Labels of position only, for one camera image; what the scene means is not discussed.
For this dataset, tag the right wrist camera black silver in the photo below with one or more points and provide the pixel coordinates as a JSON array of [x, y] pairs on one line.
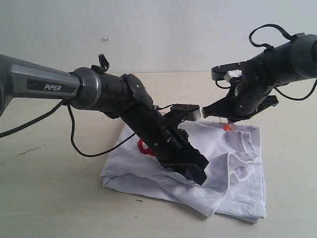
[[218, 72]]

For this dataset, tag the wrist camera black silver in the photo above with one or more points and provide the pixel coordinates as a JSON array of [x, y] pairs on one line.
[[218, 72], [183, 112]]

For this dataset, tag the orange neck tag with string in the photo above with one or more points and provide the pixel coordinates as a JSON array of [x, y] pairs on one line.
[[225, 126]]

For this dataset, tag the white t-shirt red Chinese lettering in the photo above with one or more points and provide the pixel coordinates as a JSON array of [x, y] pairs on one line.
[[235, 179]]

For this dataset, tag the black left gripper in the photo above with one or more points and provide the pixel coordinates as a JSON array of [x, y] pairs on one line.
[[172, 148]]

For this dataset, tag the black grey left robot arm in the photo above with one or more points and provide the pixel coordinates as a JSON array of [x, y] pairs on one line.
[[125, 97]]

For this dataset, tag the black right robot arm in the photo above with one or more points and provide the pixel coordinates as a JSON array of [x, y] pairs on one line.
[[293, 61]]

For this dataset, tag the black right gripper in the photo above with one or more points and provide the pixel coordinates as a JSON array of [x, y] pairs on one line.
[[244, 100]]

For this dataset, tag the left wrist camera black silver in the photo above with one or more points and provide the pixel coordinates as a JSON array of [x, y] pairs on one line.
[[183, 112]]

